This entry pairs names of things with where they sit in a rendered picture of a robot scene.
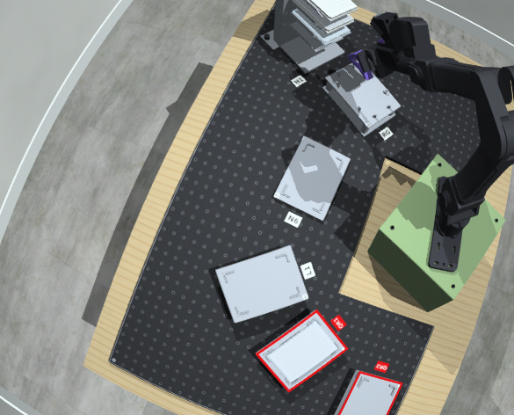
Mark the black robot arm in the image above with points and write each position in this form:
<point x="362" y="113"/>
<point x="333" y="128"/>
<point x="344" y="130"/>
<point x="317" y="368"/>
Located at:
<point x="461" y="195"/>

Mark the black perforated breadboard table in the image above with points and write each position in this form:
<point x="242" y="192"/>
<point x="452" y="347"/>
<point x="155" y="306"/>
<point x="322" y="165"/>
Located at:
<point x="178" y="333"/>

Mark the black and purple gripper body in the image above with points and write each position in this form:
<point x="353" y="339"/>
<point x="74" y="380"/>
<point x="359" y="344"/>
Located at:
<point x="381" y="69"/>

